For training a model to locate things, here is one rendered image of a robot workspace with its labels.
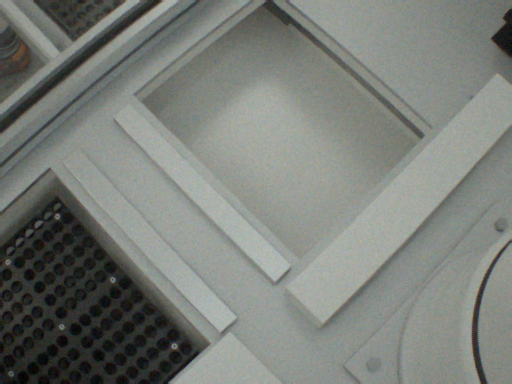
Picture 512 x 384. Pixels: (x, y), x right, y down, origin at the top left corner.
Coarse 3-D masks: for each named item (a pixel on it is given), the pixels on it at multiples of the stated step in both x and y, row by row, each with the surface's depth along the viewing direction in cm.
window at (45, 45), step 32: (0, 0) 53; (32, 0) 57; (64, 0) 60; (96, 0) 64; (128, 0) 68; (0, 32) 56; (32, 32) 60; (64, 32) 64; (96, 32) 68; (0, 64) 60; (32, 64) 64; (64, 64) 68; (0, 96) 63; (32, 96) 68
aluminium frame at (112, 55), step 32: (160, 0) 72; (192, 0) 74; (128, 32) 71; (160, 32) 74; (96, 64) 70; (128, 64) 74; (64, 96) 69; (0, 128) 67; (32, 128) 68; (0, 160) 68
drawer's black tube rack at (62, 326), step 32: (64, 224) 74; (32, 256) 75; (64, 256) 72; (96, 256) 75; (0, 288) 71; (32, 288) 71; (64, 288) 74; (96, 288) 71; (128, 288) 72; (0, 320) 70; (32, 320) 73; (64, 320) 70; (96, 320) 70; (128, 320) 71; (160, 320) 73; (0, 352) 72; (32, 352) 69; (64, 352) 69; (96, 352) 72; (128, 352) 72; (160, 352) 70; (192, 352) 70
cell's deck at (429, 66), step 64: (256, 0) 79; (320, 0) 78; (384, 0) 78; (448, 0) 79; (384, 64) 75; (448, 64) 76; (64, 128) 72; (0, 192) 70; (128, 192) 70; (128, 256) 69; (192, 256) 68; (192, 320) 66; (256, 320) 66; (384, 320) 67
